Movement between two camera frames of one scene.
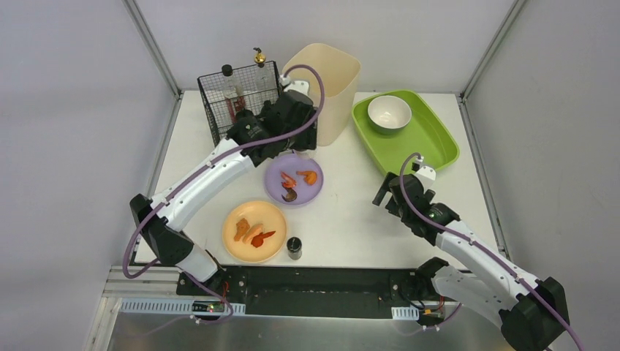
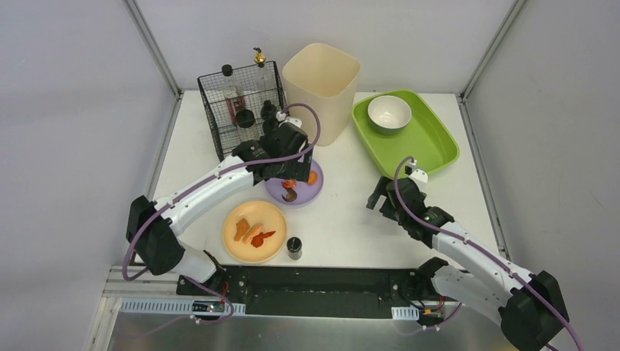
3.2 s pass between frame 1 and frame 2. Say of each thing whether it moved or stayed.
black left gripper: moved
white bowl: stayed
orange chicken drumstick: stayed
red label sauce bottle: stayed
